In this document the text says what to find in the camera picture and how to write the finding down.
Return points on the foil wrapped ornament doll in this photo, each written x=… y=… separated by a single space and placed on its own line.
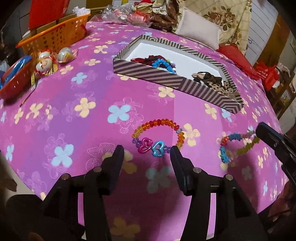
x=46 y=63

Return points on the floral beige quilt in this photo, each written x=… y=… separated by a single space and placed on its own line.
x=233 y=17

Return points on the red gift bag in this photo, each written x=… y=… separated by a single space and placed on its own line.
x=43 y=12

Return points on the white tissue paper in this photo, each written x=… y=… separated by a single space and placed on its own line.
x=81 y=11

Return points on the red shopping bag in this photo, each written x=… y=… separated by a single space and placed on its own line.
x=268 y=75

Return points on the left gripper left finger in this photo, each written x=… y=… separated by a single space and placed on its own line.
x=75 y=203

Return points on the orange plastic basket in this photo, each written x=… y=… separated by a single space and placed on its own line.
x=57 y=37

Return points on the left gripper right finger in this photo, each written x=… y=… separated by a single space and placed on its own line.
x=235 y=217

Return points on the santa plush toy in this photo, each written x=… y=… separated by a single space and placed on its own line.
x=143 y=4

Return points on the pink floral bedsheet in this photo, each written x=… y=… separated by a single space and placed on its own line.
x=76 y=117

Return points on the clear plastic bag of items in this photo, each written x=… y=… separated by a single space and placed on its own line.
x=125 y=14

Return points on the small white pillow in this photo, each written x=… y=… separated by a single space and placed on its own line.
x=195 y=27

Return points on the striped shallow cardboard box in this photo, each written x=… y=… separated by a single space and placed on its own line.
x=177 y=71

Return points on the red cushion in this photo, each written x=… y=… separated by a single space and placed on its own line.
x=234 y=54

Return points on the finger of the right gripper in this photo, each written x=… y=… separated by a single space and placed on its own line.
x=283 y=146

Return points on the silver foil ornament ball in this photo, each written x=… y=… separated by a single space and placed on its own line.
x=66 y=55

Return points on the red plastic bowl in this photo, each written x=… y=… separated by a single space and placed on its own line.
x=16 y=78

